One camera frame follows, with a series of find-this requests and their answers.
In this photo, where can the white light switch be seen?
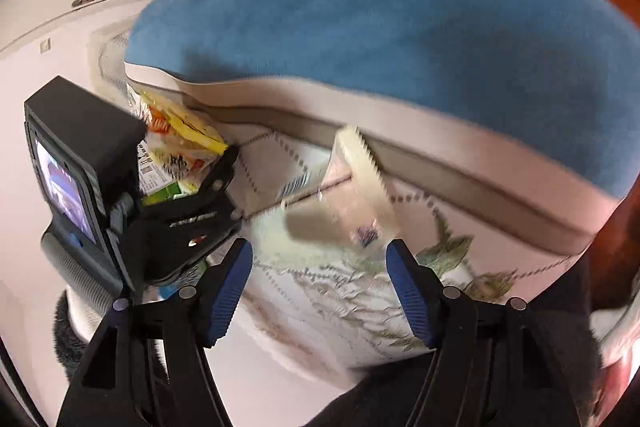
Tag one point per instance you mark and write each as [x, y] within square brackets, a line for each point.
[45, 45]

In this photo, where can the blue bed sheet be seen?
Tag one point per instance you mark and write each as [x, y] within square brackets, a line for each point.
[400, 32]

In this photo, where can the white snack packet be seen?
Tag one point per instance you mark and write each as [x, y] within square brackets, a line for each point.
[345, 207]

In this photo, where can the cream pillow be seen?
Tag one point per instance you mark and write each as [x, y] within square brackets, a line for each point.
[107, 57]

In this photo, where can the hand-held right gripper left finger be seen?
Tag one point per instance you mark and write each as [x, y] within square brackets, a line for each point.
[227, 297]

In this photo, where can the yellow candy packet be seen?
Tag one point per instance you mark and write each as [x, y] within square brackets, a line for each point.
[175, 132]

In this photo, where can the white diamond-pattern blanket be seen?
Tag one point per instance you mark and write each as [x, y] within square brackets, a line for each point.
[325, 307]

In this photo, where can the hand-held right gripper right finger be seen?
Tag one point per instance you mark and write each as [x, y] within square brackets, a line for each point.
[410, 297]

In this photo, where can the white and pink cloth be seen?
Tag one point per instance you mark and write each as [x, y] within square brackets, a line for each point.
[620, 347]

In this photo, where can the person's left forearm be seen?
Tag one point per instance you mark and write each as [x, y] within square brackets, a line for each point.
[67, 342]

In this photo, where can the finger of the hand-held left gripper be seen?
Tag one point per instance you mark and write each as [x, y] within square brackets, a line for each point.
[215, 187]
[185, 252]

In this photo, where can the person's dark fuzzy clothing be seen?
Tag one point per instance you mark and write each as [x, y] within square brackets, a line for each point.
[360, 407]

